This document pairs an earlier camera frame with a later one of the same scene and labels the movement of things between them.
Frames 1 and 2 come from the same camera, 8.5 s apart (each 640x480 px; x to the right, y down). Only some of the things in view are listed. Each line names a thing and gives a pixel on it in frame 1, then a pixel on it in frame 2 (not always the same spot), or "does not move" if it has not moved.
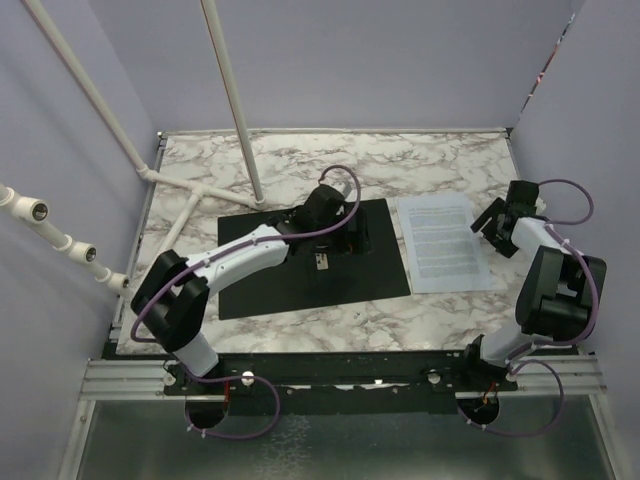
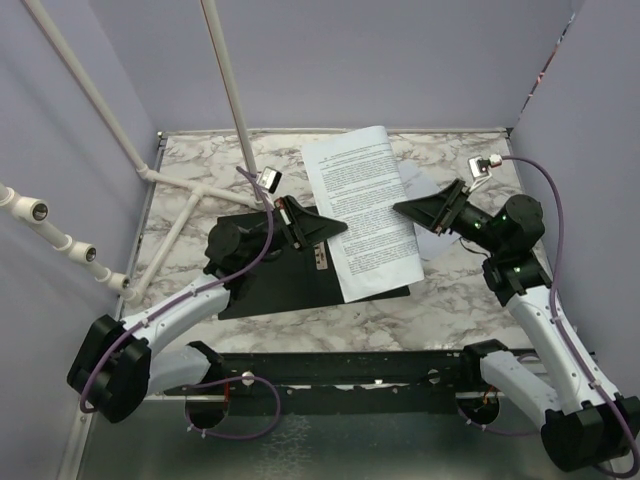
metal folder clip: (321, 260) does not move
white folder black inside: (316, 279) does not move
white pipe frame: (35, 210) does not move
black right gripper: (496, 211) → (438, 211)
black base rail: (336, 383) does not move
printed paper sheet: (444, 254) → (355, 183)
